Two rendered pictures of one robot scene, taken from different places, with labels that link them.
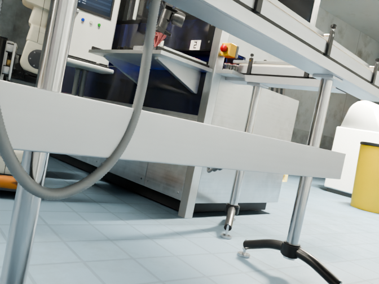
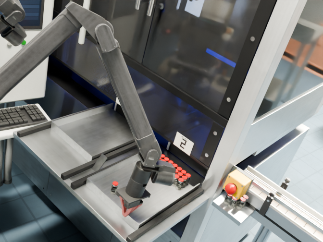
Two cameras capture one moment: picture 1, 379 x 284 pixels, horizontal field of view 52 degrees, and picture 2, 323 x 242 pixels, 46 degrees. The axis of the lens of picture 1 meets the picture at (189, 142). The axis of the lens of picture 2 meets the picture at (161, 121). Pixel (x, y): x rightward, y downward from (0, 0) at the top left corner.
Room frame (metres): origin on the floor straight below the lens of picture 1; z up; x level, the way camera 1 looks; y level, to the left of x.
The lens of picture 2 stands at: (1.19, 0.41, 1.84)
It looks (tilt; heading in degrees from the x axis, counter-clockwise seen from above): 31 degrees down; 349
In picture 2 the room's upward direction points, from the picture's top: 16 degrees clockwise
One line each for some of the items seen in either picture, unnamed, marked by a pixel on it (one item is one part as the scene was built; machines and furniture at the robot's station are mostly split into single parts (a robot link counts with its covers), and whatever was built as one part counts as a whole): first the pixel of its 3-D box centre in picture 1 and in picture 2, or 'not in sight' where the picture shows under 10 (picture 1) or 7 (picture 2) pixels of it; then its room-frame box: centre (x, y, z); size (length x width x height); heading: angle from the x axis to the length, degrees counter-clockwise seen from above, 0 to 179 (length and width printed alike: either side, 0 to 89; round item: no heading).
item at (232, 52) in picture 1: (229, 50); (237, 183); (2.22, -0.12, 1.00); 0.08 x 0.07 x 0.07; 136
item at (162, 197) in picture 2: (170, 57); (144, 184); (2.25, 0.20, 0.90); 0.34 x 0.26 x 0.04; 137
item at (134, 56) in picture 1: (152, 62); (116, 162); (2.38, 0.31, 0.87); 0.70 x 0.48 x 0.02; 46
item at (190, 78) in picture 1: (177, 75); not in sight; (2.20, 0.14, 0.80); 0.34 x 0.03 x 0.13; 136
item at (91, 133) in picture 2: not in sight; (103, 129); (2.55, 0.39, 0.90); 0.34 x 0.26 x 0.04; 136
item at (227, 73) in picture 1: (231, 74); (235, 205); (2.24, -0.16, 0.87); 0.14 x 0.13 x 0.02; 136
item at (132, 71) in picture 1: (124, 71); not in sight; (2.54, 0.50, 0.80); 0.34 x 0.03 x 0.13; 136
